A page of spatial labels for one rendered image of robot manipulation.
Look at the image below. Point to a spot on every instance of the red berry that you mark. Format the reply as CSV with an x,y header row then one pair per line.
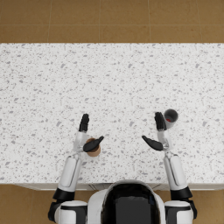
x,y
168,120

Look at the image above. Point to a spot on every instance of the brown cup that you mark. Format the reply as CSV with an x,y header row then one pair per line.
x,y
95,150

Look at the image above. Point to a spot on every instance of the robot body dark round torso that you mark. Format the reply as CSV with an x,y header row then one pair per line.
x,y
130,202

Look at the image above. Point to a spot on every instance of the grey cup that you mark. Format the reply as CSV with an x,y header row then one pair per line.
x,y
171,117

